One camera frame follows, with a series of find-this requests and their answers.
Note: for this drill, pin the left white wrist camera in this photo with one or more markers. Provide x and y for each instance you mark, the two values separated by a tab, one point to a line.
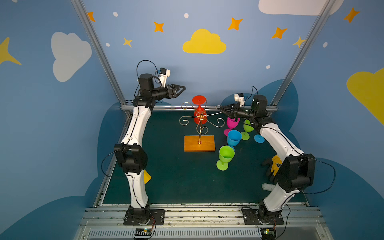
163	75

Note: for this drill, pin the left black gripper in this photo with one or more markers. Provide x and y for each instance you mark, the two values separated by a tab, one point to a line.
172	91

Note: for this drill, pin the right aluminium frame post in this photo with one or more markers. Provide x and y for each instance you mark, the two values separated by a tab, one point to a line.
304	50

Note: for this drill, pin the wooden base wire glass rack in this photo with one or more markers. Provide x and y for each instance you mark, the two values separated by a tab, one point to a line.
202	142

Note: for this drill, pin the red wine glass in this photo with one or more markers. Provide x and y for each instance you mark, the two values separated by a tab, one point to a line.
200	115

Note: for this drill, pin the yellow toy shovel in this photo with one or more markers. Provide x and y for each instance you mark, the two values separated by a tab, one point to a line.
147	177

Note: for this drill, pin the left aluminium frame post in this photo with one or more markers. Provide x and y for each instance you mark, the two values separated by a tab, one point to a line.
88	26

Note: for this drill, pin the pink wine glass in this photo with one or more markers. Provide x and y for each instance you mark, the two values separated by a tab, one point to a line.
231	124

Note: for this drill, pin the yellow black work glove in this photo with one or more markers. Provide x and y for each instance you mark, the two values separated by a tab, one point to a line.
274	165

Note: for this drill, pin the aluminium rail base frame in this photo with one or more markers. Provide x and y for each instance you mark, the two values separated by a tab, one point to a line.
217	221

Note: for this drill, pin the small circuit board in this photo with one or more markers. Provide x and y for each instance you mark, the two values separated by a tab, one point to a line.
268	234
142	234

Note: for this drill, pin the left small circuit board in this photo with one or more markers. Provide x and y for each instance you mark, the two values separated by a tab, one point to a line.
142	234

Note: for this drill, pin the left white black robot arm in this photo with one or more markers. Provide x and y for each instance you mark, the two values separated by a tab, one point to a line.
145	81

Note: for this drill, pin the blue wine glass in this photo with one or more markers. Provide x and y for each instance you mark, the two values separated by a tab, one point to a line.
259	139
233	138

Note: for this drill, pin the aluminium frame post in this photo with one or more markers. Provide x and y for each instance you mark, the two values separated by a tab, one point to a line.
304	50
88	26

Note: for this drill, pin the back aluminium crossbar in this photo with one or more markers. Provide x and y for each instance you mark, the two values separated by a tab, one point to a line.
187	108

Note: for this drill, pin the white cleaning brush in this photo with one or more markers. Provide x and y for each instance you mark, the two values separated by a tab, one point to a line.
268	187

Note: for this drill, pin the right small circuit board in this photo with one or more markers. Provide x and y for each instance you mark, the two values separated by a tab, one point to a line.
268	234

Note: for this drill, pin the green wine glass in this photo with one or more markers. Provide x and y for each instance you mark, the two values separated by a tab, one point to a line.
247	129
226	154

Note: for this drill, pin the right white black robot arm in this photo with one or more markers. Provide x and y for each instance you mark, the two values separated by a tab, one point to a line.
297	169

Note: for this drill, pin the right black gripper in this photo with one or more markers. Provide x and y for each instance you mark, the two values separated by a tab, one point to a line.
234	110

